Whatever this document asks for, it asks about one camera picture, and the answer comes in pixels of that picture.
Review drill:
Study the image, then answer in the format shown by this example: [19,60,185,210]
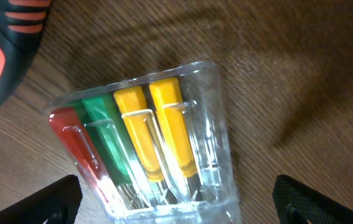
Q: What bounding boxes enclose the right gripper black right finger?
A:
[272,174,353,224]

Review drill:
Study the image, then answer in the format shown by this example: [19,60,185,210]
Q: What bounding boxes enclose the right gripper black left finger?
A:
[0,175,82,224]

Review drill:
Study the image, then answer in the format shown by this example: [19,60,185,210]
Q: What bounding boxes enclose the clear screwdriver set case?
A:
[45,61,242,223]

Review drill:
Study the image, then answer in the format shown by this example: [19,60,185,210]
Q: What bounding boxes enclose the orange black long-nose pliers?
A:
[0,0,52,106]

